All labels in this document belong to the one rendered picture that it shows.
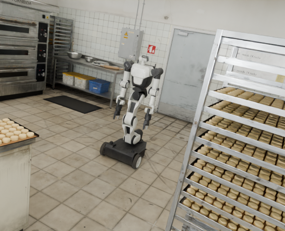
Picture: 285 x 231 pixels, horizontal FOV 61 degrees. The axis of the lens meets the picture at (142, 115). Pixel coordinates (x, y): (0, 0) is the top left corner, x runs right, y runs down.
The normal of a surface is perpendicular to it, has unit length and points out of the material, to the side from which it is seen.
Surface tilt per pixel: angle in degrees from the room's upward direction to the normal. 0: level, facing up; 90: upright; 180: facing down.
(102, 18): 90
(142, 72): 90
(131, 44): 90
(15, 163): 90
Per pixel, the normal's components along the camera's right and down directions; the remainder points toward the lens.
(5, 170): 0.83, 0.31
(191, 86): -0.43, 0.20
